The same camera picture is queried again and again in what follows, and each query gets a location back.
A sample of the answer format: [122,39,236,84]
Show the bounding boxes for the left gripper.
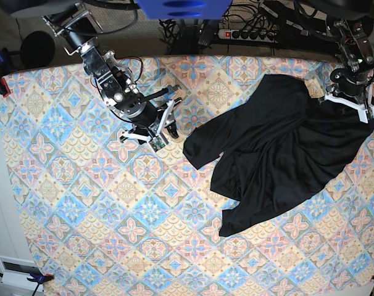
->
[327,68,373,105]

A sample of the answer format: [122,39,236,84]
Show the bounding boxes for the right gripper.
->
[120,101,181,146]

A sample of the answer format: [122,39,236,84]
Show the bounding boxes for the black long-sleeve t-shirt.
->
[183,75,374,237]

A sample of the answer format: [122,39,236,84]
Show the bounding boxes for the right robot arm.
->
[0,1,181,151]

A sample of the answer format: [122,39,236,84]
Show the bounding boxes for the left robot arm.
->
[293,1,374,106]

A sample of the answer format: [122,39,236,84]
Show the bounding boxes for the white power strip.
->
[218,29,276,43]

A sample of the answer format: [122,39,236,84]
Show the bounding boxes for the patterned tablecloth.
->
[0,56,374,295]

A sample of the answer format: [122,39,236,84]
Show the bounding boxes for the black round stool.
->
[20,31,56,69]

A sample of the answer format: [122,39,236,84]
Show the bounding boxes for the red black clamp left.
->
[0,71,10,98]

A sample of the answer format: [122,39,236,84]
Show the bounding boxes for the blue clamp bottom left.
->
[0,270,54,296]

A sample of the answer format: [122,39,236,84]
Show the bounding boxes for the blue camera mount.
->
[136,0,232,20]

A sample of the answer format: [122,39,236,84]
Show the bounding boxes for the white wall vent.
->
[0,255,40,291]

